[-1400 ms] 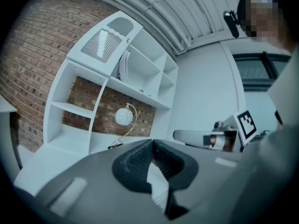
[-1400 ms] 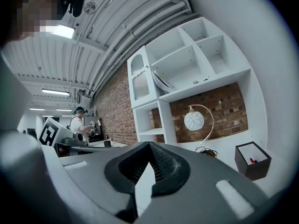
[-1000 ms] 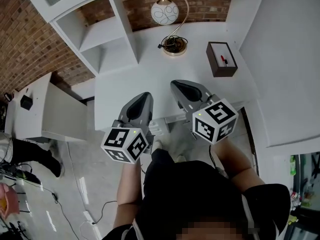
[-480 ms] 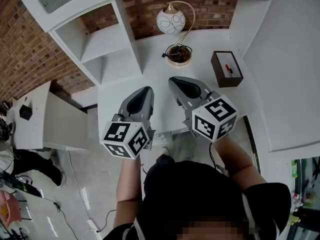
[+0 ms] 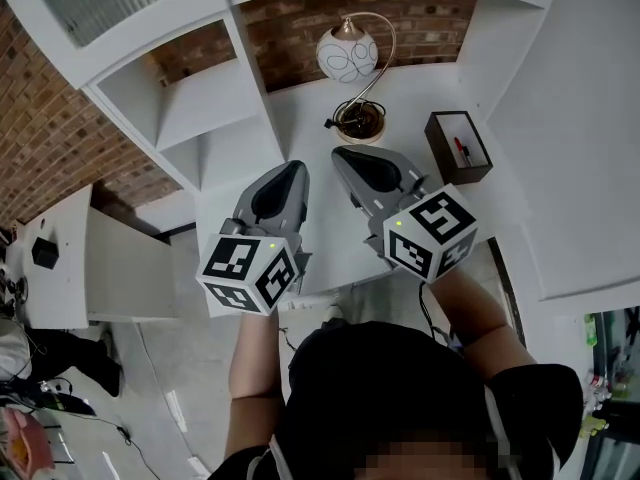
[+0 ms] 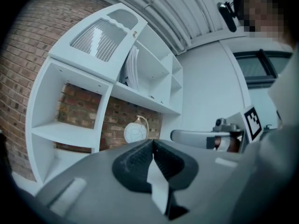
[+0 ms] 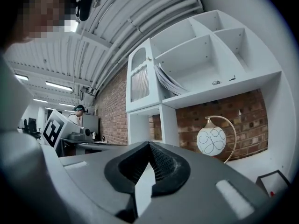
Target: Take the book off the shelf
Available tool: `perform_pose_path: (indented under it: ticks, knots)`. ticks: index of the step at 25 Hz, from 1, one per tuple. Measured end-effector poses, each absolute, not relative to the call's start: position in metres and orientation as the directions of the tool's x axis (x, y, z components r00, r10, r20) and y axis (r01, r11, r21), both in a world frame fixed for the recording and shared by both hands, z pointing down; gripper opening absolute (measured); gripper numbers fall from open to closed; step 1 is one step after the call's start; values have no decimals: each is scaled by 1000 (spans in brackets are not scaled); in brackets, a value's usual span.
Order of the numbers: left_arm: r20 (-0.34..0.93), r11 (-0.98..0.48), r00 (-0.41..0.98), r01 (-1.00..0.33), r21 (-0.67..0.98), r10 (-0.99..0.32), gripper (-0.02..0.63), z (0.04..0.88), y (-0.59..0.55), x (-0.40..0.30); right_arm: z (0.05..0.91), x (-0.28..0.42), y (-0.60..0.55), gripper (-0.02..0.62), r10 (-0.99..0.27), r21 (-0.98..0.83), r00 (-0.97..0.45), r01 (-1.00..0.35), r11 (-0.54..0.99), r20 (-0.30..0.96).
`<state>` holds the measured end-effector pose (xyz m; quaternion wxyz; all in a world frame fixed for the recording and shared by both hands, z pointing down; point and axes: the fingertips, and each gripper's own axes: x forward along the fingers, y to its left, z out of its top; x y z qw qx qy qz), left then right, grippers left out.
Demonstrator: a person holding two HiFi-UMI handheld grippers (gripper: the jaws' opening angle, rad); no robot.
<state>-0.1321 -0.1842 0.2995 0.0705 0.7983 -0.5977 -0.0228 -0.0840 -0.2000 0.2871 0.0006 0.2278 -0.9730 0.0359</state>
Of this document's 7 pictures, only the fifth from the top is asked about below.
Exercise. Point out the clear bottle red cap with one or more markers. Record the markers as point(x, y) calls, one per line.
point(596, 390)

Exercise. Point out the person's right forearm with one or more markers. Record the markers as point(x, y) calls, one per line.
point(480, 333)

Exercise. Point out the black rectangular pen box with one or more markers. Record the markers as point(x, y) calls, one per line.
point(440, 143)

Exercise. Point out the person's white shoe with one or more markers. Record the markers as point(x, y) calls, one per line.
point(333, 312)

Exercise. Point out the pink cloth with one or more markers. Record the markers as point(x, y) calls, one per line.
point(22, 443)

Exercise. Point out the red marker pen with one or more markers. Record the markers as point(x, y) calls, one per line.
point(462, 150)

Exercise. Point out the green bottle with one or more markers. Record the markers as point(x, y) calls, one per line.
point(591, 330)

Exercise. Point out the small black box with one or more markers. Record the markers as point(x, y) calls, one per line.
point(45, 253)

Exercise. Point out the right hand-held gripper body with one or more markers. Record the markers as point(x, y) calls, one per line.
point(430, 238)

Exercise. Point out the black storage rack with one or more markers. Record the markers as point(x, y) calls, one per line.
point(620, 368)

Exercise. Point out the white shelf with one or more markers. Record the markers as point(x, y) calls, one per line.
point(210, 103)

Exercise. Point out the person's left forearm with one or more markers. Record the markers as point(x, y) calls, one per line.
point(252, 358)

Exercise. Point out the person's black shirt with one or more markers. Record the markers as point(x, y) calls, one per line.
point(390, 393)

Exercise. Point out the white globe table lamp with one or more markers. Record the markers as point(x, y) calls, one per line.
point(347, 58)

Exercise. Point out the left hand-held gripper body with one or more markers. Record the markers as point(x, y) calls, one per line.
point(250, 268)

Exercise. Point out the white side desk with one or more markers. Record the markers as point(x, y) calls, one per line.
point(65, 288)

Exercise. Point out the ribbed glass panel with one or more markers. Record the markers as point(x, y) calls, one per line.
point(100, 3)

